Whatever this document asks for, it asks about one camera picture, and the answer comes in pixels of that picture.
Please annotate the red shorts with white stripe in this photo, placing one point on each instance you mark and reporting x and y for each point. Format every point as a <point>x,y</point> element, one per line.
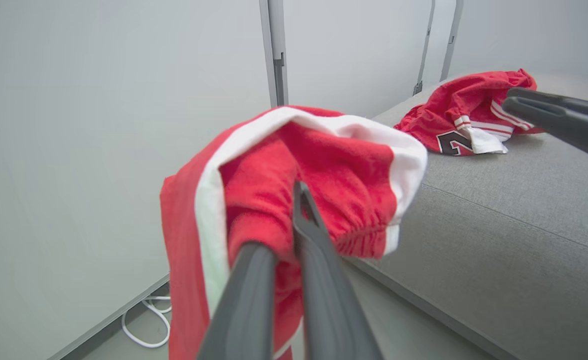
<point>349,175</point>

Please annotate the grey fabric sofa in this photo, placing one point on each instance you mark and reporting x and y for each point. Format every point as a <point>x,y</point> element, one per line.
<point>499,240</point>

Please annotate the white partition panel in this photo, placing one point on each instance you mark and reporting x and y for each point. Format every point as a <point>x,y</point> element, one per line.
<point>354,50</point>
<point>99,125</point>
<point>534,35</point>

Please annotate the red jersey with black number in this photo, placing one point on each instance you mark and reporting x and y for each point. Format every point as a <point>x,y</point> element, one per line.
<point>454,110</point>

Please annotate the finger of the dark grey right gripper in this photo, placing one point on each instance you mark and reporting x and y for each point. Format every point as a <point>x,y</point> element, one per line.
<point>574,106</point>
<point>574,132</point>

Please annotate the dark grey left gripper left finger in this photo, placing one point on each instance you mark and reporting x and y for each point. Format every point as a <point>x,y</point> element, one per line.
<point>246,300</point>

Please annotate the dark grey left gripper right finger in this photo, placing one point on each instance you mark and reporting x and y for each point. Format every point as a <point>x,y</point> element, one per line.
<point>324,290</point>

